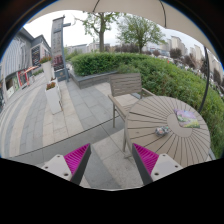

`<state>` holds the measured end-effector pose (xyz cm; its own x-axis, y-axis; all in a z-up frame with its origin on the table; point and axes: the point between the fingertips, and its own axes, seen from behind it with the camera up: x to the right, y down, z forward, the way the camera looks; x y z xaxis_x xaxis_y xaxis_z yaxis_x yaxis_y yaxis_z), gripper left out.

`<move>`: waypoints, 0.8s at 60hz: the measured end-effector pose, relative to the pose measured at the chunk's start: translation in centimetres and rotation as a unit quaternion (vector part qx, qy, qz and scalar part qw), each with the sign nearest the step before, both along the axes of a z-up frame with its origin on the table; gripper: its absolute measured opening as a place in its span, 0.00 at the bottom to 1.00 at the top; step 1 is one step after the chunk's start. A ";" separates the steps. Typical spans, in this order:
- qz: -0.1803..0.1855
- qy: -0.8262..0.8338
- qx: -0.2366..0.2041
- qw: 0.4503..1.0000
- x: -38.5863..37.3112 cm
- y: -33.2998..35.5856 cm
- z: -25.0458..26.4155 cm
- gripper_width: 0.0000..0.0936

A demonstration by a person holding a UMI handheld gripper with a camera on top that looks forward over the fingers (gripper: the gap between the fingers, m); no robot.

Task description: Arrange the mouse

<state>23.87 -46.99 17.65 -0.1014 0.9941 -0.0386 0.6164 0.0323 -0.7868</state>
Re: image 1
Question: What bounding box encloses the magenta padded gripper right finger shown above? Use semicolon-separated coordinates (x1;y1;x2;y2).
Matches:
131;142;184;186

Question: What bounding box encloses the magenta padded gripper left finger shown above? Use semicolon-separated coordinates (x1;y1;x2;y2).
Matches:
41;143;92;186

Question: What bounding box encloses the colourful computer mouse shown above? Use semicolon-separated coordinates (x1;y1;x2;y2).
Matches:
155;126;169;136

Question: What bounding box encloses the round slatted outdoor table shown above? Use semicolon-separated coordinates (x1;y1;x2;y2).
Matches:
125;96;211;167

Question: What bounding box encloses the wooden slatted patio chair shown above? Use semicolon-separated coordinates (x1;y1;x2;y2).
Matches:
108;73;153;120

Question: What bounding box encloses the white planter with flowers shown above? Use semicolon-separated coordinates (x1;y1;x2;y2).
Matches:
45;81;63;114

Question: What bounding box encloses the trimmed green hedge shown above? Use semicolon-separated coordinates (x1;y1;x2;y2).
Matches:
68;53;224;158

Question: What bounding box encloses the tall white planter box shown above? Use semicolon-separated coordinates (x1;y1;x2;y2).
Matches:
40;56;52;81

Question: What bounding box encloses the tall grey signage pillar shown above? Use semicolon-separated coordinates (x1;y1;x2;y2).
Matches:
51;16;70;82

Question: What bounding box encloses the grey shop building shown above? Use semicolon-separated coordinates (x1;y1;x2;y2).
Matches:
0;28;51;112

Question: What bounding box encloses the dark umbrella pole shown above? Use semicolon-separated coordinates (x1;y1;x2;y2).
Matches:
197;47;211;114

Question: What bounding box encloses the right green tree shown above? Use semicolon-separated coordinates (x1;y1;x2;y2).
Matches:
117;15;165;53

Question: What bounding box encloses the green tree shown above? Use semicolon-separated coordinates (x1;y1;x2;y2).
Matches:
117;15;165;53
74;12;120;52

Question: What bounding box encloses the left green tree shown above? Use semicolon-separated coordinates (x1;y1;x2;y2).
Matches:
74;12;120;52

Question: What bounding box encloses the beige patio umbrella canopy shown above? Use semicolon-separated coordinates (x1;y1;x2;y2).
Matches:
28;0;217;56

